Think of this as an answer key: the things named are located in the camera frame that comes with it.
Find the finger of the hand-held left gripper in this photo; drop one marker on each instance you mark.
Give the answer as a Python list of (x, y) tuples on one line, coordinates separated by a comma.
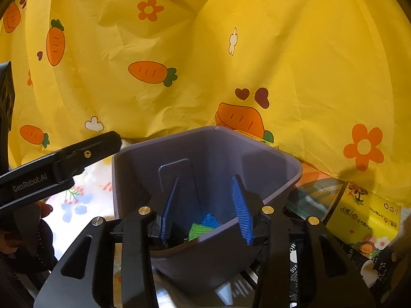
[(90, 154)]

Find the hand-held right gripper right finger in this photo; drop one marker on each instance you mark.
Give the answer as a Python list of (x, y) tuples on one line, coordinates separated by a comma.
[(242, 211)]

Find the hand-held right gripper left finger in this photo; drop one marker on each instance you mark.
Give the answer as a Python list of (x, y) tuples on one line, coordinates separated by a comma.
[(168, 211)]

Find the blue foam net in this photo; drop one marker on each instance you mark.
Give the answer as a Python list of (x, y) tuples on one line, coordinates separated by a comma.
[(212, 220)]

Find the green foam net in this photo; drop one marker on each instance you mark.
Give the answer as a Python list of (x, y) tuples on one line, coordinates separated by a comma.
[(199, 231)]

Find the grey plastic bin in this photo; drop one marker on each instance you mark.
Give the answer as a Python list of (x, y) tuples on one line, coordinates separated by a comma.
[(208, 154)]

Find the person's left hand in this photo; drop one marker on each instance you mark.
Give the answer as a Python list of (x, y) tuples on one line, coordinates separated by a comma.
[(45, 210)]

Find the floral bed sheet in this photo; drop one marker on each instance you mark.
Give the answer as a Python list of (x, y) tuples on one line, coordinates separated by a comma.
[(86, 205)]

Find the plaid cloth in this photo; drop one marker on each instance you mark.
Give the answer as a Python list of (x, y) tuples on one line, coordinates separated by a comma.
[(318, 195)]

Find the yellow tissue pack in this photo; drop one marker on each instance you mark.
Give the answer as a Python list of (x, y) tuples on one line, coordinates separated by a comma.
[(359, 218)]

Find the yellow carrot print curtain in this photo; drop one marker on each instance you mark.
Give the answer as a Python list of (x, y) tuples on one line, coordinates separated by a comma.
[(257, 38)]

